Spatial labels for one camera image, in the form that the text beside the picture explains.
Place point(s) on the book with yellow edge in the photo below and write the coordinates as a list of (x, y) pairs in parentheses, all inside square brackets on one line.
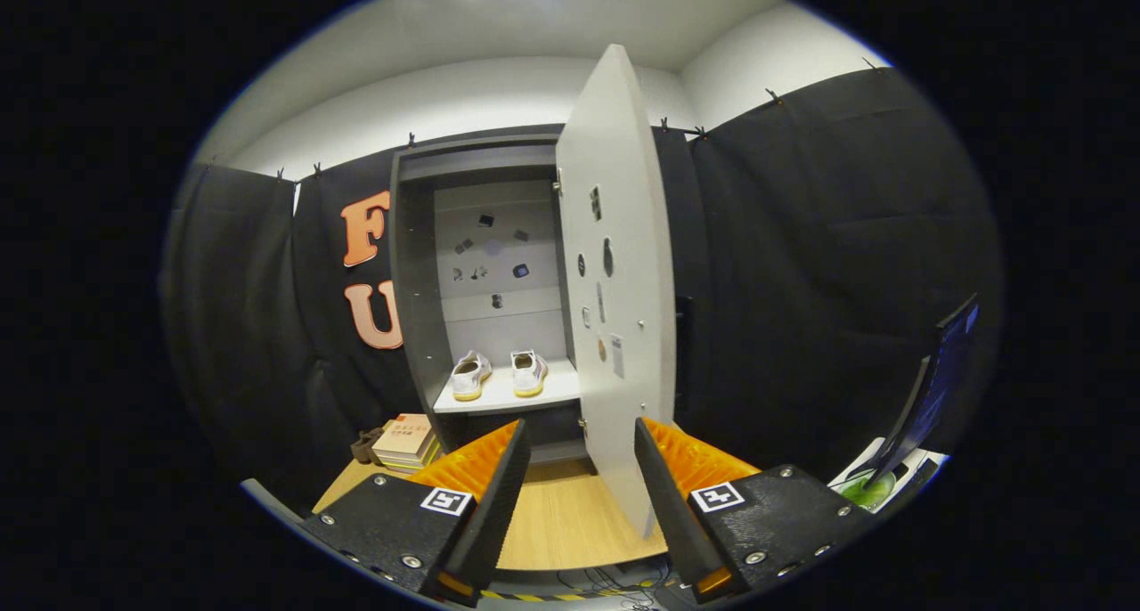
[(419, 465)]

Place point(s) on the row of black cloth clips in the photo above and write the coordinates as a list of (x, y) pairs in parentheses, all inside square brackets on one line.
[(773, 97)]

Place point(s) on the white sheet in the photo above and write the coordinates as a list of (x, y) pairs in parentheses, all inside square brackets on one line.
[(922, 461)]

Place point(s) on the white cabinet shelf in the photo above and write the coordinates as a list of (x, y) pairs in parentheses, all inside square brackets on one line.
[(503, 395)]

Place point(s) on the black backdrop cloth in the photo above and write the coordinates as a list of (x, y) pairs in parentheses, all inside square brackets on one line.
[(802, 281)]

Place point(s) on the grey board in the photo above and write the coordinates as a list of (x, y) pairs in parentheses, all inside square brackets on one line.
[(267, 497)]

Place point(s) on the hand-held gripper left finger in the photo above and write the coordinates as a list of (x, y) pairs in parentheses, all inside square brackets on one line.
[(499, 513)]

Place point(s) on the green round object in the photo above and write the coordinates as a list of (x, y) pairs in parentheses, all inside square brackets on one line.
[(859, 493)]

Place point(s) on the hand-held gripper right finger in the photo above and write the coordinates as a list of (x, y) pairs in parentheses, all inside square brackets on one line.
[(677, 513)]

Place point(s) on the black monitor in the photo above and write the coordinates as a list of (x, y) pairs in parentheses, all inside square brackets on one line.
[(935, 388)]

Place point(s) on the yellow black striped tape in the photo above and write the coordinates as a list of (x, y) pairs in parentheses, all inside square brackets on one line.
[(534, 596)]

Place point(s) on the small dark brown object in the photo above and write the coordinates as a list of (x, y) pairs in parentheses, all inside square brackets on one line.
[(365, 446)]

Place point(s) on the white canvas shoe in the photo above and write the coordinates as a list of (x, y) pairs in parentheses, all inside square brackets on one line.
[(529, 375), (469, 378)]

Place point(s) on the dark grey shoe cabinet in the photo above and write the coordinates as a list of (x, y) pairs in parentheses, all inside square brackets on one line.
[(410, 281)]

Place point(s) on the beige shoe cabinet door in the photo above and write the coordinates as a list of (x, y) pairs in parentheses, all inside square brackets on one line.
[(623, 192)]

